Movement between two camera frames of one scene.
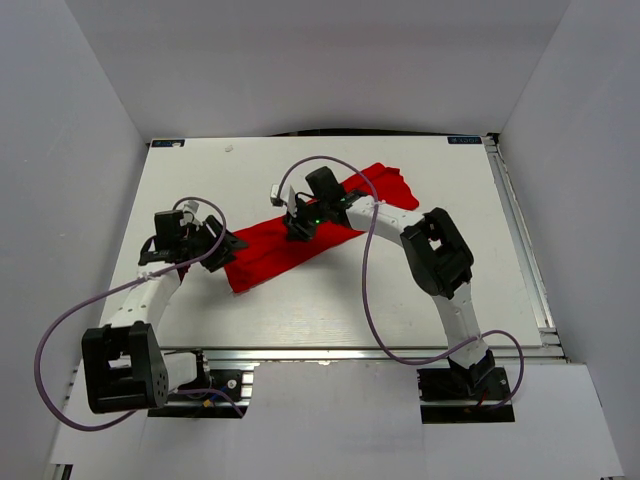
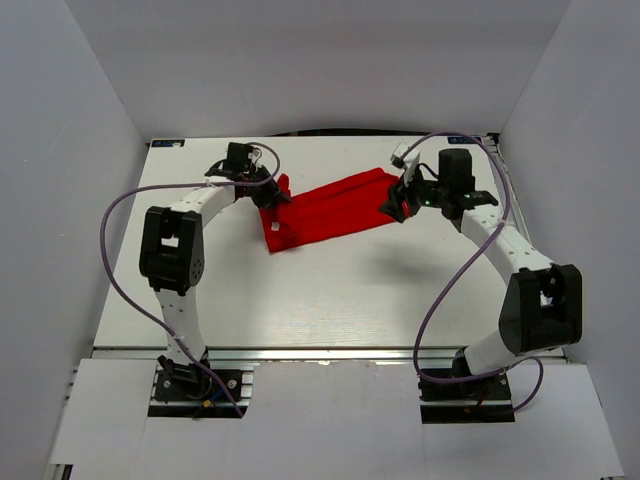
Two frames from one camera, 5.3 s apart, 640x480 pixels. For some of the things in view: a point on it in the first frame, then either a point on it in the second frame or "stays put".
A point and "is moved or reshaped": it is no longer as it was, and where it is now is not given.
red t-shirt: (267, 250) is moved or reshaped
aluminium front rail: (354, 356) stays put
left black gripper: (222, 254) to (267, 200)
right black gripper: (296, 231) to (392, 206)
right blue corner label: (464, 140) stays put
